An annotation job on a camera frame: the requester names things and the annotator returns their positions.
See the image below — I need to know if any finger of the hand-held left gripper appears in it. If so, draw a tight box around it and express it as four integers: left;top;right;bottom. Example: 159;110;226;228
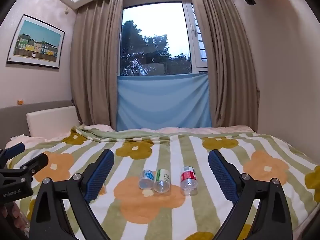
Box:
0;142;26;167
14;153;49;180

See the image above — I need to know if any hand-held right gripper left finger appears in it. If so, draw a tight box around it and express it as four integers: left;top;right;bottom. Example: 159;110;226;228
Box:
29;149;115;240

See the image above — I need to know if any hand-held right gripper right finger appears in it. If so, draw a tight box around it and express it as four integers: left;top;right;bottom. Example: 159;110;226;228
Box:
208;149;293;240

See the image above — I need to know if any clear cup with red label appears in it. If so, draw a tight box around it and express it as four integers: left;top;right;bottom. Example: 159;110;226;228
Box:
180;166;198;196

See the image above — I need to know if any clear cup with blue label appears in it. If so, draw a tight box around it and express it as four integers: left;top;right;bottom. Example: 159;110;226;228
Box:
139;169;155;190

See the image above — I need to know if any clear cup with green label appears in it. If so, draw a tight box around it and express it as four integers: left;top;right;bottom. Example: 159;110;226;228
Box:
153;169;171;194

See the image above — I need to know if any person's left hand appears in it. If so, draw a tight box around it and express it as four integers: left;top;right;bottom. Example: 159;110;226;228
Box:
0;201;27;232

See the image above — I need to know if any grey bed headboard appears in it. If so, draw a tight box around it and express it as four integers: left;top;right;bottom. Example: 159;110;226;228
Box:
0;100;75;150

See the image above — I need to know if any white pillow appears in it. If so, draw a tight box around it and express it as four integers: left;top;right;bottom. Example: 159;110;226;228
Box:
26;105;80;137

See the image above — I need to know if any striped floral blanket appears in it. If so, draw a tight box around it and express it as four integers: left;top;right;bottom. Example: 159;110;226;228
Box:
6;125;320;240

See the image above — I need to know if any light blue cloth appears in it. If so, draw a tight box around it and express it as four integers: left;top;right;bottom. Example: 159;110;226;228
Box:
116;73;212;132

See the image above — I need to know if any beige curtain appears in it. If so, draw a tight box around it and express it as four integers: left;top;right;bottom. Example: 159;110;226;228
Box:
69;0;123;132
191;0;259;132

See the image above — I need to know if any white framed window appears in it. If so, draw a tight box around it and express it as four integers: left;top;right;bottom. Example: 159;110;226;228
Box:
119;1;208;77

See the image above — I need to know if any framed wall picture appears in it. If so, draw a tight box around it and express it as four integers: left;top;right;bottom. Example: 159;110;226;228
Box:
6;14;66;69

